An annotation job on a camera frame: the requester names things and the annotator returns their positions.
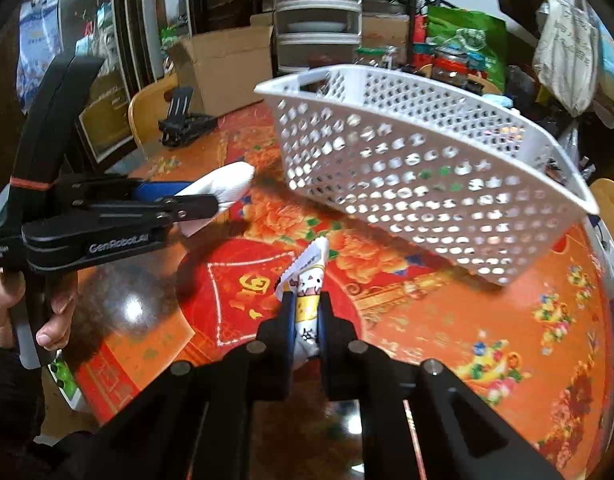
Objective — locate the closed cardboard box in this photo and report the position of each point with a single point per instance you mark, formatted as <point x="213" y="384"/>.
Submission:
<point x="387" y="35"/>

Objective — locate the wooden chair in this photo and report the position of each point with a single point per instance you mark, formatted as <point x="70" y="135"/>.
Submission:
<point x="612" y="195"/>
<point x="147" y="105"/>

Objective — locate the red printed tablecloth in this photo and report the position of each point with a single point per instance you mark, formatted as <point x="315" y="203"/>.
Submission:
<point x="487" y="310"/>

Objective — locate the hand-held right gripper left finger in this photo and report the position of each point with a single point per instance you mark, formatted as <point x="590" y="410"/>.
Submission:
<point x="287" y="360"/>

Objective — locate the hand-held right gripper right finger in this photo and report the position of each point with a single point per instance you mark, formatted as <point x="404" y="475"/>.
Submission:
<point x="337" y="360"/>

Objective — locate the black phone stand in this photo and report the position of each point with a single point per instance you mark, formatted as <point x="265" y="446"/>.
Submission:
<point x="187" y="125"/>

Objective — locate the white plate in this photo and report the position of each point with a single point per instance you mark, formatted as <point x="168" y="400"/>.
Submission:
<point x="314" y="27"/>

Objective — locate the green shopping bag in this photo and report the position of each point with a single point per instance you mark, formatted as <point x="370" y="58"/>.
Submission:
<point x="467" y="35"/>

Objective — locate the white perforated plastic basket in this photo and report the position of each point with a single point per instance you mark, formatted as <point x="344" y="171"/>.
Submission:
<point x="412" y="185"/>

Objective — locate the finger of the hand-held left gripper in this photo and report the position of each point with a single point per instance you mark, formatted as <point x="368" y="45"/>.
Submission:
<point x="157" y="191"/>
<point x="197" y="206"/>

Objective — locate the green white carton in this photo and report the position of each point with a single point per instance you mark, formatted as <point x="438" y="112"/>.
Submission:
<point x="64" y="380"/>

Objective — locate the cartoon snack packet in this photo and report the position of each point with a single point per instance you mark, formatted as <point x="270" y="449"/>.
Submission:
<point x="309" y="270"/>

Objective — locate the white tote bag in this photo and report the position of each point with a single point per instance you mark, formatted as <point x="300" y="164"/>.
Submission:
<point x="567" y="50"/>

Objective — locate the person's left hand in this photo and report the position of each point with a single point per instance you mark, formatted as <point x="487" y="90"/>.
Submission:
<point x="59" y="310"/>

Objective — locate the dark glass-door cabinet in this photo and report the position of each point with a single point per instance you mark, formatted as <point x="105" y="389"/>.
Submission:
<point x="132" y="20"/>

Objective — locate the light blue cloth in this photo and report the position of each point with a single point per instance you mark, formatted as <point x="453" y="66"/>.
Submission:
<point x="494" y="100"/>

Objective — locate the grey stacked drawer tower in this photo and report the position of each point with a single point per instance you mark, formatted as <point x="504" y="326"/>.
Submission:
<point x="317" y="15"/>

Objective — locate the white sock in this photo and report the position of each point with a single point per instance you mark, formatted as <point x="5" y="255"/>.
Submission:
<point x="222" y="182"/>

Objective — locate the glass jar with red contents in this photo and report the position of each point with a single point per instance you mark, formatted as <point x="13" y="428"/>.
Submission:
<point x="449" y="67"/>

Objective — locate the open cardboard box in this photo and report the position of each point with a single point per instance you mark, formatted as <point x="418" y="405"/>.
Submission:
<point x="227" y="70"/>

